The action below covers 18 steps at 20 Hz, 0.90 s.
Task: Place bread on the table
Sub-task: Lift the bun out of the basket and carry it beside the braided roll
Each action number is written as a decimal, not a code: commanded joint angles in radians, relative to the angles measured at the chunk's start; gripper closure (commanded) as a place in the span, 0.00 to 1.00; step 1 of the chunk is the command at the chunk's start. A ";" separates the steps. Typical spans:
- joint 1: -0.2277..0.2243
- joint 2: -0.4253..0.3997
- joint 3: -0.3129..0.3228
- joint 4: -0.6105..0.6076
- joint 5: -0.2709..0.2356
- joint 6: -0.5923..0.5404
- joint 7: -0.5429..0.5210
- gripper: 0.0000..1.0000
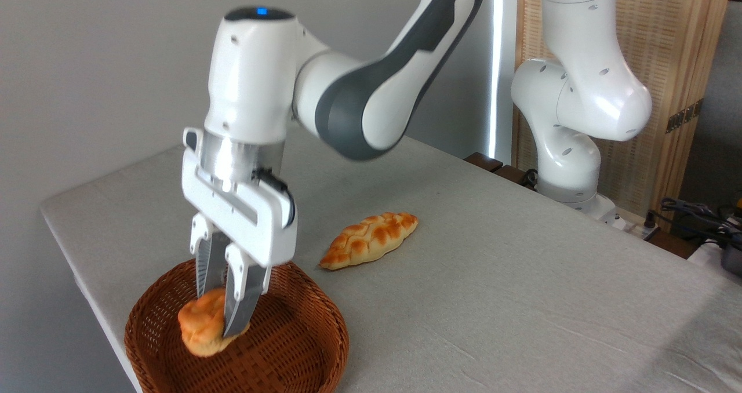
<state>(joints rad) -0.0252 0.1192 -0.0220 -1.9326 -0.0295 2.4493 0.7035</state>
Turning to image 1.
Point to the brown wicker basket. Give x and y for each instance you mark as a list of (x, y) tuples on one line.
[(290, 335)]

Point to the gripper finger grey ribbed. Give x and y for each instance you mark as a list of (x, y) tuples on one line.
[(210, 265), (243, 294)]

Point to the long braided bread loaf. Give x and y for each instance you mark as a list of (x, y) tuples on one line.
[(368, 239)]

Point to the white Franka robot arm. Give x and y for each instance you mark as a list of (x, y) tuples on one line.
[(585, 91)]

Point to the metal screen hinge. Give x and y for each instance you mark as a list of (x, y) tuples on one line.
[(684, 116)]

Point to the wooden bamboo folding screen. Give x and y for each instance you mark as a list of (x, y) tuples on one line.
[(666, 45)]

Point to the white power strip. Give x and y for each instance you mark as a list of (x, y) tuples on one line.
[(635, 226)]

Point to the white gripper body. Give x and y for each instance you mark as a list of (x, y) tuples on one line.
[(232, 213)]

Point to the dark brown wooden block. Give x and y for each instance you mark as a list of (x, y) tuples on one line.
[(484, 162), (513, 174)]

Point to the round orange bread roll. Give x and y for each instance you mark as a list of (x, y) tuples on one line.
[(200, 329)]

